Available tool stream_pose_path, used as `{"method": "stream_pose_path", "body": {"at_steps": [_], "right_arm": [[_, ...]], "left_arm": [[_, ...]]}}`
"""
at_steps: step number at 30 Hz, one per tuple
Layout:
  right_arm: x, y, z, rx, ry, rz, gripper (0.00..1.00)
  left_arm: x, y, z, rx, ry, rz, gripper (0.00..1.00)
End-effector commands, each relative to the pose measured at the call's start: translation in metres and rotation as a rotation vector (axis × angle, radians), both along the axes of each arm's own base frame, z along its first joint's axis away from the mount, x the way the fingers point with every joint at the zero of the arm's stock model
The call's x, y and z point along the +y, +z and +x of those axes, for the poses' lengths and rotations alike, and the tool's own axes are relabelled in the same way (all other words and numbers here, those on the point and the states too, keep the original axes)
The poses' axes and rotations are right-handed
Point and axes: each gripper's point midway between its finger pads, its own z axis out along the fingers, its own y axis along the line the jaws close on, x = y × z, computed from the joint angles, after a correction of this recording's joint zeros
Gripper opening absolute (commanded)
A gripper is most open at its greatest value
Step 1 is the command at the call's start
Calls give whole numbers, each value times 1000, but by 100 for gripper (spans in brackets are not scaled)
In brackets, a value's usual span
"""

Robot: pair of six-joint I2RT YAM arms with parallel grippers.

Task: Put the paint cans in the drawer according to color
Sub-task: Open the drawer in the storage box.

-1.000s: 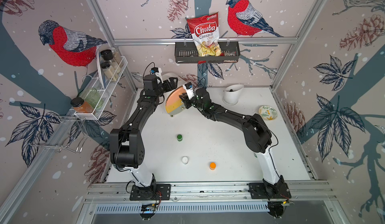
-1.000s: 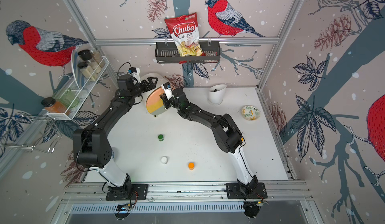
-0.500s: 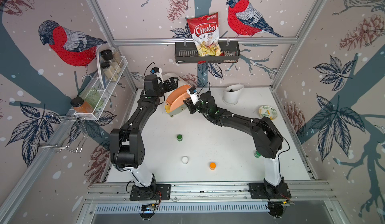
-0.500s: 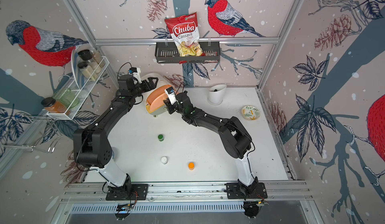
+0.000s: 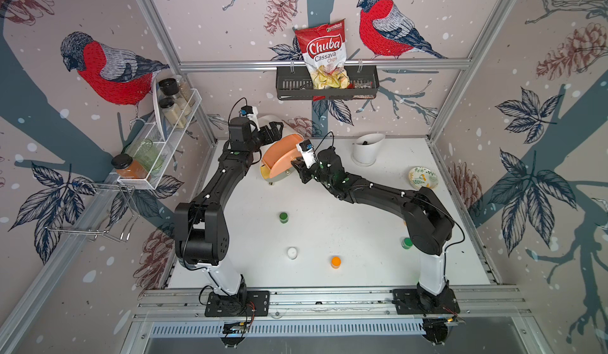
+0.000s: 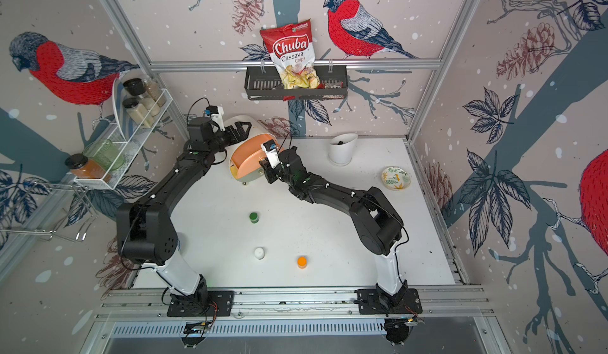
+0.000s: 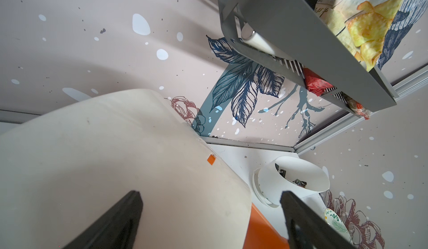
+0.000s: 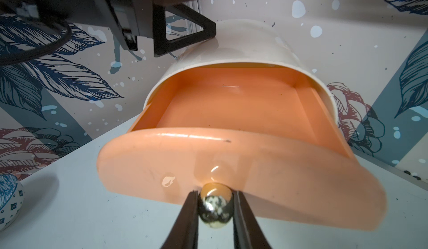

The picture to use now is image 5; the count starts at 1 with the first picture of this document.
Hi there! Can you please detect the orange paint can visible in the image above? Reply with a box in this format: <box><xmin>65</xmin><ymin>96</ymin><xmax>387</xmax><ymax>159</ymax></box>
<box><xmin>330</xmin><ymin>256</ymin><xmax>342</xmax><ymax>269</ymax></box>

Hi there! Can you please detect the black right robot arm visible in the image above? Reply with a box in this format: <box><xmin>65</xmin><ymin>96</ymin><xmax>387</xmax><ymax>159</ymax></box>
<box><xmin>291</xmin><ymin>140</ymin><xmax>455</xmax><ymax>297</ymax></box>

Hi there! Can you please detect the green glass cup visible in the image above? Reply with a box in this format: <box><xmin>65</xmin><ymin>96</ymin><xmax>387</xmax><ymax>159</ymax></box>
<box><xmin>125</xmin><ymin>138</ymin><xmax>164</xmax><ymax>173</ymax></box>

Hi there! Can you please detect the orange top drawer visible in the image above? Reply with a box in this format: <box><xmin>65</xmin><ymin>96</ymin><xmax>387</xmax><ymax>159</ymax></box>
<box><xmin>261</xmin><ymin>133</ymin><xmax>303</xmax><ymax>181</ymax></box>

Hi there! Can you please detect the metal wire hook rack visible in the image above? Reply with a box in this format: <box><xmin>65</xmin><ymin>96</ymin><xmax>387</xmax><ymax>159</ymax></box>
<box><xmin>45</xmin><ymin>184</ymin><xmax>140</xmax><ymax>242</ymax></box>

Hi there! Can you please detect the white round drawer cabinet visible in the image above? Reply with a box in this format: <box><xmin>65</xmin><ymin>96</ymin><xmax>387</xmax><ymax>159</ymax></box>
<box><xmin>258</xmin><ymin>115</ymin><xmax>290</xmax><ymax>185</ymax></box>

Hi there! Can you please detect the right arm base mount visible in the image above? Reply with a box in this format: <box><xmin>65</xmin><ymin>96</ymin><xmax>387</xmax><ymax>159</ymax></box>
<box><xmin>392</xmin><ymin>286</ymin><xmax>461</xmax><ymax>315</ymax></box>

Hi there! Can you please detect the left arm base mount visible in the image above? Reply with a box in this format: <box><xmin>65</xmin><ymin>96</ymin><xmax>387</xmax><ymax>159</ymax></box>
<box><xmin>204</xmin><ymin>291</ymin><xmax>270</xmax><ymax>318</ymax></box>

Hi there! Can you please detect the dark-lid spice jar back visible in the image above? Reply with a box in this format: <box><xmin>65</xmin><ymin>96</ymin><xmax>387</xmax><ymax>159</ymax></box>
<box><xmin>158</xmin><ymin>78</ymin><xmax>187</xmax><ymax>108</ymax></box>

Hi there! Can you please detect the dark-lid spice jar front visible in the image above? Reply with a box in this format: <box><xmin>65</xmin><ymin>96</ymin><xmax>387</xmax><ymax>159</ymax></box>
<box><xmin>158</xmin><ymin>97</ymin><xmax>186</xmax><ymax>129</ymax></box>

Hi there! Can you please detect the floral patterned bowl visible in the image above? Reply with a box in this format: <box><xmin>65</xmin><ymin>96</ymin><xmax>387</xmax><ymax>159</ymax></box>
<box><xmin>408</xmin><ymin>166</ymin><xmax>439</xmax><ymax>190</ymax></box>

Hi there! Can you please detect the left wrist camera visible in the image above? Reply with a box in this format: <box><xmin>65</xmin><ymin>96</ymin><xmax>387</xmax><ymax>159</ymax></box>
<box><xmin>239</xmin><ymin>105</ymin><xmax>259</xmax><ymax>127</ymax></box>

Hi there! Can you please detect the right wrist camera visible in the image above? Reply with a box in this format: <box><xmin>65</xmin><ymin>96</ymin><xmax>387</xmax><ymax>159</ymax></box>
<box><xmin>297</xmin><ymin>139</ymin><xmax>317</xmax><ymax>169</ymax></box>

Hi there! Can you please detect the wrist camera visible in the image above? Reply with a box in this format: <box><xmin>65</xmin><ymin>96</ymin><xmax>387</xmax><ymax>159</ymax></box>
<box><xmin>297</xmin><ymin>139</ymin><xmax>317</xmax><ymax>169</ymax></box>
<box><xmin>239</xmin><ymin>105</ymin><xmax>259</xmax><ymax>127</ymax></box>

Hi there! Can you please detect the dark-lid spice jar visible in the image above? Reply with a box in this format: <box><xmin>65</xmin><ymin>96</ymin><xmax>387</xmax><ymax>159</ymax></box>
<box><xmin>158</xmin><ymin>97</ymin><xmax>186</xmax><ymax>129</ymax></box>
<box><xmin>158</xmin><ymin>78</ymin><xmax>187</xmax><ymax>108</ymax></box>

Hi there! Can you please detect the red Chuba chips bag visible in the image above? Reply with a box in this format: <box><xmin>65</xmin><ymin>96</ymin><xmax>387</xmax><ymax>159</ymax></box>
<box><xmin>295</xmin><ymin>20</ymin><xmax>351</xmax><ymax>90</ymax></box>

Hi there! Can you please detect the black wall basket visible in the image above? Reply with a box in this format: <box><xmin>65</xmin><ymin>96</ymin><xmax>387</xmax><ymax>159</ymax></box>
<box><xmin>275</xmin><ymin>66</ymin><xmax>379</xmax><ymax>100</ymax></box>

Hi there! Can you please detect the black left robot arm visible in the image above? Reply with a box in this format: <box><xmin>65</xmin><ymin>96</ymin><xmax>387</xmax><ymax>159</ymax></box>
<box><xmin>174</xmin><ymin>116</ymin><xmax>284</xmax><ymax>303</ymax></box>

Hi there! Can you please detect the white ceramic utensil cup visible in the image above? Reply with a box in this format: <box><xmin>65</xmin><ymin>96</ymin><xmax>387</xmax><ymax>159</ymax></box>
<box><xmin>351</xmin><ymin>133</ymin><xmax>386</xmax><ymax>167</ymax></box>

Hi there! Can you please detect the green paint can right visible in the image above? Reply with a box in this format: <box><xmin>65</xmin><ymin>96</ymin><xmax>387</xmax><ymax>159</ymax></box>
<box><xmin>402</xmin><ymin>238</ymin><xmax>413</xmax><ymax>249</ymax></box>

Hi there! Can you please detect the green paint can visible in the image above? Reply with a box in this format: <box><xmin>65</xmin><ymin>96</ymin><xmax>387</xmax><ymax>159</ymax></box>
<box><xmin>402</xmin><ymin>238</ymin><xmax>413</xmax><ymax>249</ymax></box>
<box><xmin>279</xmin><ymin>211</ymin><xmax>289</xmax><ymax>223</ymax></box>

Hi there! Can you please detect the orange sauce jar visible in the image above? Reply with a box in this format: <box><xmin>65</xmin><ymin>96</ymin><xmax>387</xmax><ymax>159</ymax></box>
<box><xmin>111</xmin><ymin>154</ymin><xmax>148</xmax><ymax>179</ymax></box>

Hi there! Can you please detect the green paint can centre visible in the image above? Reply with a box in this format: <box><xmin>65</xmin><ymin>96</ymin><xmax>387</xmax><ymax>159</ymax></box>
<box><xmin>279</xmin><ymin>211</ymin><xmax>289</xmax><ymax>223</ymax></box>

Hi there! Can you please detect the white wire wall shelf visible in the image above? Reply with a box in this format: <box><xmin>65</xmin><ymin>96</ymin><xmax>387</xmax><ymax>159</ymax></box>
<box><xmin>118</xmin><ymin>87</ymin><xmax>202</xmax><ymax>190</ymax></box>

